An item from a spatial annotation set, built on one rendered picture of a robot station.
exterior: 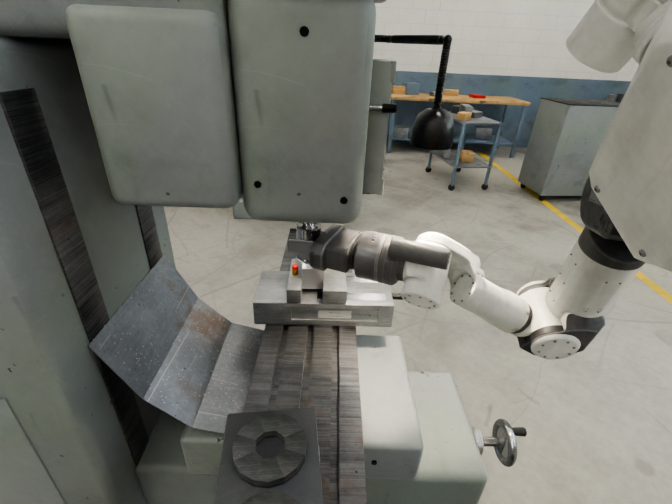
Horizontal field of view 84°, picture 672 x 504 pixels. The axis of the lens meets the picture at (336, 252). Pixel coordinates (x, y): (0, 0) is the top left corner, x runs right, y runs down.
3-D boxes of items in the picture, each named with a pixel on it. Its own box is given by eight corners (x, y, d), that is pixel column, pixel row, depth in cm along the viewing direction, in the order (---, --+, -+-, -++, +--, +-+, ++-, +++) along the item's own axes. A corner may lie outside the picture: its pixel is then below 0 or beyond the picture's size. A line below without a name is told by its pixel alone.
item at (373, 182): (380, 187, 69) (393, 59, 59) (382, 195, 65) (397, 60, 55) (358, 187, 69) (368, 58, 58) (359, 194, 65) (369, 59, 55)
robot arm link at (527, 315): (455, 282, 73) (524, 320, 79) (461, 327, 66) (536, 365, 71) (498, 252, 66) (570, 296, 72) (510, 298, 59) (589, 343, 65)
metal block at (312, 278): (323, 276, 100) (323, 256, 97) (322, 289, 95) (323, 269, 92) (303, 275, 100) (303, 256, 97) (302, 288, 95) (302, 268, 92)
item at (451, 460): (424, 484, 140) (455, 369, 111) (445, 594, 112) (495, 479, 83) (207, 478, 139) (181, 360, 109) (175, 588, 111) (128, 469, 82)
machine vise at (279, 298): (384, 293, 109) (388, 260, 103) (391, 327, 96) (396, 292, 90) (263, 290, 108) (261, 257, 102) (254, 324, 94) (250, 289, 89)
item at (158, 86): (264, 166, 77) (256, 19, 65) (237, 213, 56) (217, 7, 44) (172, 162, 77) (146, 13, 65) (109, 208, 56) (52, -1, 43)
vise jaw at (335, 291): (344, 272, 105) (345, 259, 103) (346, 304, 92) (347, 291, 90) (323, 271, 105) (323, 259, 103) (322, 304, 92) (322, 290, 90)
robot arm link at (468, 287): (411, 236, 68) (465, 267, 72) (397, 280, 65) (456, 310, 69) (434, 226, 63) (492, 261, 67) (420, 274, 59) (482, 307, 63)
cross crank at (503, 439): (506, 436, 110) (517, 409, 104) (523, 477, 100) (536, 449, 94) (452, 434, 110) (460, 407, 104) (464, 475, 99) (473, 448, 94)
